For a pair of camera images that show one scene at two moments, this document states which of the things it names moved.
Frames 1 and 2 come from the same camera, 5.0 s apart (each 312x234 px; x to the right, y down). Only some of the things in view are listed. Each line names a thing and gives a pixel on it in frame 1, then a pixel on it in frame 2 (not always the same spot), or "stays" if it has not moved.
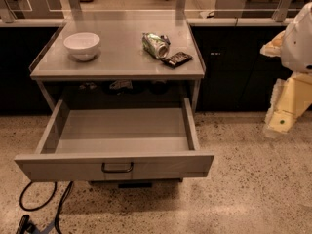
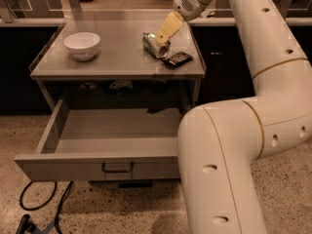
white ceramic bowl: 82,45 stays
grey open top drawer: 118,143 stays
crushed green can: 157,46 stays
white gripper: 297,48 → 185,6
